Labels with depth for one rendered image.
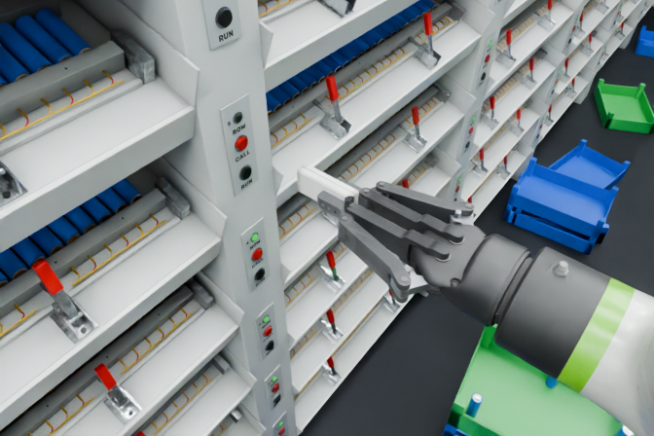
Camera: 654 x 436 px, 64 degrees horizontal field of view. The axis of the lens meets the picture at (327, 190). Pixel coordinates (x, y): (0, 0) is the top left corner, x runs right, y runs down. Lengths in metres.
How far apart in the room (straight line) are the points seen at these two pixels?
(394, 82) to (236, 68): 0.42
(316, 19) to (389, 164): 0.44
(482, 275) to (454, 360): 1.15
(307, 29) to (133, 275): 0.35
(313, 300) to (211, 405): 0.26
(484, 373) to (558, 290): 0.69
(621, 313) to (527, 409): 0.68
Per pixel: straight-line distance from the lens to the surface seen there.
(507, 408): 1.09
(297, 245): 0.87
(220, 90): 0.54
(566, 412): 1.12
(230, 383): 0.95
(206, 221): 0.65
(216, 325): 0.79
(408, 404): 1.50
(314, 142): 0.76
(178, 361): 0.77
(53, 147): 0.50
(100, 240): 0.62
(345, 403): 1.49
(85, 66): 0.53
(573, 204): 2.01
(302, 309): 1.02
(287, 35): 0.63
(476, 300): 0.45
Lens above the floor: 1.34
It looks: 42 degrees down
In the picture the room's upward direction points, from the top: straight up
